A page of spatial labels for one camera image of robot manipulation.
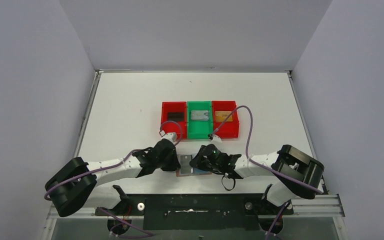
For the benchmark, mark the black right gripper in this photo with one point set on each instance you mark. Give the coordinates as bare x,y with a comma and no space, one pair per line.
196,162

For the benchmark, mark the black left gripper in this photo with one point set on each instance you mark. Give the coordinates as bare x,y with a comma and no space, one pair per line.
172,161

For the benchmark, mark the tan leather card holder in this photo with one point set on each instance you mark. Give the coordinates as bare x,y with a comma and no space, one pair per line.
196,172

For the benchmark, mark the red plastic bin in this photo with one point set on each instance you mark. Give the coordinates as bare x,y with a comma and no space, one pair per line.
175,106
230,130

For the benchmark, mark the green plastic bin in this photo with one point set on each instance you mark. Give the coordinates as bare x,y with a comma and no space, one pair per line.
197,130

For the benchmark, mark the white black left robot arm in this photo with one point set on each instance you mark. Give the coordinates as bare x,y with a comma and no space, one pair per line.
79,183

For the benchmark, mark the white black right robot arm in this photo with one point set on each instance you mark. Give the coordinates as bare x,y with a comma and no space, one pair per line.
298,174

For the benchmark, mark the silver card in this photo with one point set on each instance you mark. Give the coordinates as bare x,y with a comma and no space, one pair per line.
199,115

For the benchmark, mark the gold card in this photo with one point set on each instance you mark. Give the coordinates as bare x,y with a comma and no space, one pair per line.
221,116

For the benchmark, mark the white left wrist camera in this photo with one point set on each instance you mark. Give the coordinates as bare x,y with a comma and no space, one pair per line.
171,136

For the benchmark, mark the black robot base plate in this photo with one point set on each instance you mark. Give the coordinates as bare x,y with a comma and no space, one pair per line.
247,211

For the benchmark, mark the aluminium table edge rail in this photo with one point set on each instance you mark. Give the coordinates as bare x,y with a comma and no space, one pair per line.
87,112

